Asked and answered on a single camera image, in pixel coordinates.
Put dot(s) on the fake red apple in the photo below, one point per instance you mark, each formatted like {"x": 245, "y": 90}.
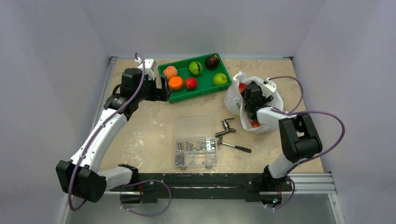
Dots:
{"x": 191, "y": 83}

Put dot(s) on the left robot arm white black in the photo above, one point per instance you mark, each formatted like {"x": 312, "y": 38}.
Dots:
{"x": 80, "y": 175}

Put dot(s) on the fake orange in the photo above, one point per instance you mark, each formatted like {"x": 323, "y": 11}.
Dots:
{"x": 175, "y": 83}

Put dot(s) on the white plastic bag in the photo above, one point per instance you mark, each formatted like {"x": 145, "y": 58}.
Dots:
{"x": 235, "y": 102}

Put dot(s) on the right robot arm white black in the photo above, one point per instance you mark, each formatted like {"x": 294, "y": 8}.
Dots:
{"x": 299, "y": 137}

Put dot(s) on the small black-handled hammer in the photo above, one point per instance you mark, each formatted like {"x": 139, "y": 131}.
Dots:
{"x": 244, "y": 149}

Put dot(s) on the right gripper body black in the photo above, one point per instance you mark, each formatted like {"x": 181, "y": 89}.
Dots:
{"x": 253, "y": 103}

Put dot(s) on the clear plastic screw box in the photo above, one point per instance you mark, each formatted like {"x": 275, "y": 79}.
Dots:
{"x": 195, "y": 142}

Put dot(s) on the black base bar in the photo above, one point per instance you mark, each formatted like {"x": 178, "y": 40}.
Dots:
{"x": 249, "y": 187}

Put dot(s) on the fake green cracked fruit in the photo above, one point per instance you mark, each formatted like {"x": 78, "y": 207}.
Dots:
{"x": 195, "y": 68}

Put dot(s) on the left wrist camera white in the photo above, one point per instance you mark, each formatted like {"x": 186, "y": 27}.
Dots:
{"x": 149, "y": 65}

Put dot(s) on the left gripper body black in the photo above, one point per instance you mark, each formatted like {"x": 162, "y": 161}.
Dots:
{"x": 149, "y": 91}

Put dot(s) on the fake green apple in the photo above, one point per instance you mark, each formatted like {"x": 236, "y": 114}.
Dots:
{"x": 219, "y": 79}

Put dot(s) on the fake dark red fruit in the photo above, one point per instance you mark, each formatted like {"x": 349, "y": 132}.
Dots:
{"x": 212, "y": 62}

